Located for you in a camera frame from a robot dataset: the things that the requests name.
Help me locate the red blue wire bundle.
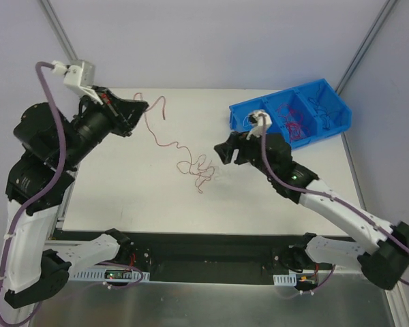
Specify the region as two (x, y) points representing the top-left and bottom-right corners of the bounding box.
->
(133, 92), (216, 195)

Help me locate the dark blue wire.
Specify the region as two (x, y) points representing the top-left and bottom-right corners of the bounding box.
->
(306, 81), (345, 132)

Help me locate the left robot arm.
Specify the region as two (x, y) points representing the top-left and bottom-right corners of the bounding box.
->
(0, 87), (149, 309)

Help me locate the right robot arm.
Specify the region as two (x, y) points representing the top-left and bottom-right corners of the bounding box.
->
(214, 131), (409, 290)

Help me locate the blue divided plastic bin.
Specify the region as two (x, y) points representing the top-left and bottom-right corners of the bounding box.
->
(229, 79), (352, 150)

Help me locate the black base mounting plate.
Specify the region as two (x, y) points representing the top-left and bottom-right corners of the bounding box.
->
(54, 231), (338, 283)

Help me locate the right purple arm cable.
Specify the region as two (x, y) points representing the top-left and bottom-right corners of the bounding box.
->
(260, 114), (409, 292)

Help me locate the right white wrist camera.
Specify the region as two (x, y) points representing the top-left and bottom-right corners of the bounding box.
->
(246, 110), (273, 140)

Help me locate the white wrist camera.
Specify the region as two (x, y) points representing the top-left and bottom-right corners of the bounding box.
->
(52, 60), (100, 102)
(246, 110), (273, 140)

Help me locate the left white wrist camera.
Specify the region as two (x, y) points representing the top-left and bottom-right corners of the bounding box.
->
(52, 60), (100, 102)

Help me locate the left aluminium frame post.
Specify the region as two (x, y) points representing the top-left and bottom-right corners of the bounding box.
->
(37, 0), (78, 61)

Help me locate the aluminium frame post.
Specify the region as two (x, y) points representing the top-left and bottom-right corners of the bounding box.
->
(37, 0), (78, 61)
(335, 0), (400, 95)

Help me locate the right white cable duct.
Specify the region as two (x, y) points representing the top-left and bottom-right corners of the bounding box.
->
(273, 273), (297, 287)

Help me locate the white cable duct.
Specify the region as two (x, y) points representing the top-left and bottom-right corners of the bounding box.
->
(69, 267), (150, 283)
(273, 273), (297, 287)

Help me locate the left white cable duct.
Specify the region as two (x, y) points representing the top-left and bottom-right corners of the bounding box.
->
(69, 267), (150, 283)

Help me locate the right aluminium frame post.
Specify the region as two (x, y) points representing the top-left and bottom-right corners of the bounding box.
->
(335, 0), (400, 95)

